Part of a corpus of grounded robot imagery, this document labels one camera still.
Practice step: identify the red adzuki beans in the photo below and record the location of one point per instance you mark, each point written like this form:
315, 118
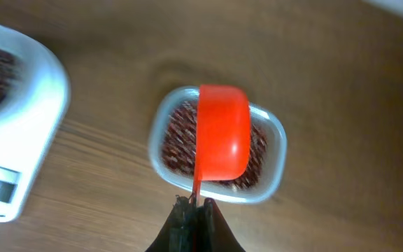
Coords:
179, 147

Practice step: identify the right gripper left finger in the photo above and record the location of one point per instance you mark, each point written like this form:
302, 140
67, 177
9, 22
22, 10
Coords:
178, 232

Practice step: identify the white digital kitchen scale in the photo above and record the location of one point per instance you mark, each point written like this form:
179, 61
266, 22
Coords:
29, 118

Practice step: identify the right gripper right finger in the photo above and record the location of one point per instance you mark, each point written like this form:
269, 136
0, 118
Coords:
213, 231

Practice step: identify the orange measuring scoop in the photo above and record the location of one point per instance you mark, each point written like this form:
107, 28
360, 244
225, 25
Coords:
222, 135

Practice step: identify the clear plastic food container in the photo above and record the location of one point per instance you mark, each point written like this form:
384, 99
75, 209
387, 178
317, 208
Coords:
272, 166

